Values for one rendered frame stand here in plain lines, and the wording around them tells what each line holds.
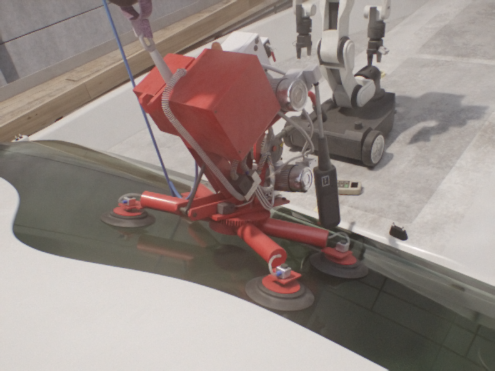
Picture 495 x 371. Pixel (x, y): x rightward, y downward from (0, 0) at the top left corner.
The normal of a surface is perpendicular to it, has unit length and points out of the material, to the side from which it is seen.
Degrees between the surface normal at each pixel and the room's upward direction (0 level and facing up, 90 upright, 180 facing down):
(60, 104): 90
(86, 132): 90
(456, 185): 0
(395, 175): 0
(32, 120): 90
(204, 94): 20
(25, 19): 90
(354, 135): 45
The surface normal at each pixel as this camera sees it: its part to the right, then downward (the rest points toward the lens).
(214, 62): -0.36, -0.60
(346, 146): -0.59, 0.52
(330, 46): -0.60, 0.14
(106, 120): 0.76, 0.26
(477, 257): -0.02, -0.77
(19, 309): 0.11, -0.94
